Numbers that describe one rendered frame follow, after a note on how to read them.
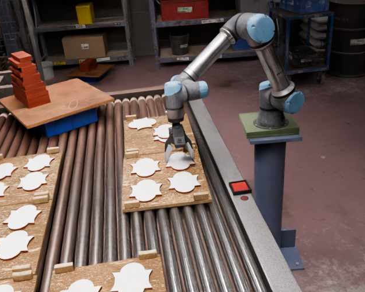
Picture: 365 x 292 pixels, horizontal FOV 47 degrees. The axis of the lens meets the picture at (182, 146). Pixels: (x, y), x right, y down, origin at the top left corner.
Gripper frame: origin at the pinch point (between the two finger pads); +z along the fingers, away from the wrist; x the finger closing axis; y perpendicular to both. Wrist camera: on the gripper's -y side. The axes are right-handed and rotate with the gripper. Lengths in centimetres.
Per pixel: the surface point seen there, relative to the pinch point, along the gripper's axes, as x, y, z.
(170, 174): 4.9, -9.1, 1.7
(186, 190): -0.2, -24.1, 2.1
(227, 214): -13.9, -38.1, 6.3
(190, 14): -56, 432, -16
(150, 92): 10, 91, -7
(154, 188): 12.1, -19.5, 1.7
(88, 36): 91, 471, 7
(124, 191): 24.5, -17.9, 2.5
